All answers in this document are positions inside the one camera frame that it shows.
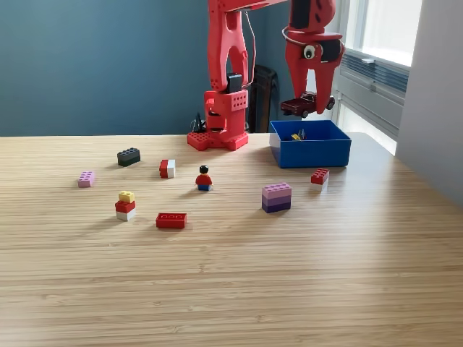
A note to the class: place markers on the blue plastic bin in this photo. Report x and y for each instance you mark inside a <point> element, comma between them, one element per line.
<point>314,155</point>

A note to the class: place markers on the yellow red white lego stack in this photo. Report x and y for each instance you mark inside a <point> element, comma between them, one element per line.
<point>125,207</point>

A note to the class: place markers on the red and white lego brick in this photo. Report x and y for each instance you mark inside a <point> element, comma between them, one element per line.
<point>167,169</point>
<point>319,178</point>

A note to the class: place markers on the dark red toy car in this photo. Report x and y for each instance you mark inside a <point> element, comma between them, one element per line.
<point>300,105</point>

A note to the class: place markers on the black lego brick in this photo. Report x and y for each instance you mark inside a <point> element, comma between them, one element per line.
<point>128,157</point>

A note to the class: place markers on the lego figure red shirt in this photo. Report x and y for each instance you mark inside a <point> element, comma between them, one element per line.
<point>204,179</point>

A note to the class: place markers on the yellow toy digger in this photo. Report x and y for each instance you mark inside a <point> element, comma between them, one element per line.
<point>296,137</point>

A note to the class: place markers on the white framed window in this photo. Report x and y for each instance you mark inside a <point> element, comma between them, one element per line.
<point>390,36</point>

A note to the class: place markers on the grey window vent grille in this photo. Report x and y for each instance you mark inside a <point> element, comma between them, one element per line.
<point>383,74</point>

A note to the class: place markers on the pink and purple lego stack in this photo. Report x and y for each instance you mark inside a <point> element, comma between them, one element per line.
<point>276,199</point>

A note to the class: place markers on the pink lego brick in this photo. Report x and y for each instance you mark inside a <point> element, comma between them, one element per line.
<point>87,179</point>

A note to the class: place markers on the black chair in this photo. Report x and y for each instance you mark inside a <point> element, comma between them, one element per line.
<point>266,105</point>

